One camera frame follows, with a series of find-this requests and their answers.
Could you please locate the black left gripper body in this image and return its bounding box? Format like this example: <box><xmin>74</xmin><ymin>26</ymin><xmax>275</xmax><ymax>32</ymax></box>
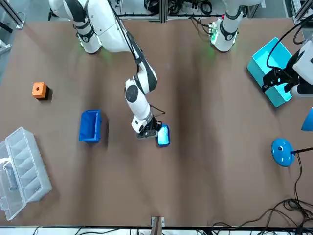
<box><xmin>273</xmin><ymin>68</ymin><xmax>300</xmax><ymax>93</ymax></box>

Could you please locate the aluminium camera post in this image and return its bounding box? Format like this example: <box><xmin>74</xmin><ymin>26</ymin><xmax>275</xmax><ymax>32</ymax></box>
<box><xmin>151</xmin><ymin>216</ymin><xmax>165</xmax><ymax>235</ymax></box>

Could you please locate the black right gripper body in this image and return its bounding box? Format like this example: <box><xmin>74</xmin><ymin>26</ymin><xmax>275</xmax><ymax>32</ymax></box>
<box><xmin>143</xmin><ymin>117</ymin><xmax>157</xmax><ymax>133</ymax></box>

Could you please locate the black lamp cable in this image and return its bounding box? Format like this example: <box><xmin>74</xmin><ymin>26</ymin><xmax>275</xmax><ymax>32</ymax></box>
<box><xmin>293</xmin><ymin>153</ymin><xmax>304</xmax><ymax>204</ymax></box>

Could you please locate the orange button box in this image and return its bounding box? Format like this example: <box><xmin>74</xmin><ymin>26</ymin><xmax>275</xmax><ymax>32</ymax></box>
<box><xmin>31</xmin><ymin>82</ymin><xmax>51</xmax><ymax>101</ymax></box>

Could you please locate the blue storage bin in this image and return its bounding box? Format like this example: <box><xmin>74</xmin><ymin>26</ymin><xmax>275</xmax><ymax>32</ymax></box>
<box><xmin>78</xmin><ymin>109</ymin><xmax>102</xmax><ymax>144</ymax></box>

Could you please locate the clear plastic organizer case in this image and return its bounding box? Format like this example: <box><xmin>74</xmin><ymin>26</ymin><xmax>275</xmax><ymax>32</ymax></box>
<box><xmin>0</xmin><ymin>126</ymin><xmax>53</xmax><ymax>221</ymax></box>

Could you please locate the turquoise storage box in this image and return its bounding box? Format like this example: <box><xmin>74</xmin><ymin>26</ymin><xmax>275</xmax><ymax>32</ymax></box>
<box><xmin>246</xmin><ymin>37</ymin><xmax>294</xmax><ymax>108</ymax></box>

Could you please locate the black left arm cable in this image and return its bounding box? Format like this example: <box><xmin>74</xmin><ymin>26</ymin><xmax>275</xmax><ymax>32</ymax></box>
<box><xmin>267</xmin><ymin>18</ymin><xmax>313</xmax><ymax>74</ymax></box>

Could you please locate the aluminium frame post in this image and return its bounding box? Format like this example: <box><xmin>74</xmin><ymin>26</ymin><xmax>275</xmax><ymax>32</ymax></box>
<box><xmin>0</xmin><ymin>0</ymin><xmax>25</xmax><ymax>29</ymax></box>
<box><xmin>292</xmin><ymin>0</ymin><xmax>313</xmax><ymax>25</ymax></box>

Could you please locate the small blue parts tray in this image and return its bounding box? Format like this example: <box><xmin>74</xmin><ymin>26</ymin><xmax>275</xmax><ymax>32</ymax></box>
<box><xmin>156</xmin><ymin>124</ymin><xmax>171</xmax><ymax>148</ymax></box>

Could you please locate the black cable bundle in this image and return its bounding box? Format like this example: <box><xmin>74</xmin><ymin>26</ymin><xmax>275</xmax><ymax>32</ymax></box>
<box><xmin>211</xmin><ymin>198</ymin><xmax>313</xmax><ymax>235</ymax></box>

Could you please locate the blue desk lamp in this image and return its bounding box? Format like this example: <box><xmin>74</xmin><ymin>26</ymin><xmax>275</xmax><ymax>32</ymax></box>
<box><xmin>270</xmin><ymin>106</ymin><xmax>313</xmax><ymax>168</ymax></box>

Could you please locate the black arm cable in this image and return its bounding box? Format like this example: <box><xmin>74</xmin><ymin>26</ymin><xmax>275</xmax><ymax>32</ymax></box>
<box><xmin>114</xmin><ymin>14</ymin><xmax>167</xmax><ymax>118</ymax></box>
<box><xmin>267</xmin><ymin>18</ymin><xmax>313</xmax><ymax>74</ymax></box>

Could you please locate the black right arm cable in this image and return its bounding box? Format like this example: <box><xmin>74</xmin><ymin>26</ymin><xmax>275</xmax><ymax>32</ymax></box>
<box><xmin>114</xmin><ymin>14</ymin><xmax>167</xmax><ymax>118</ymax></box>

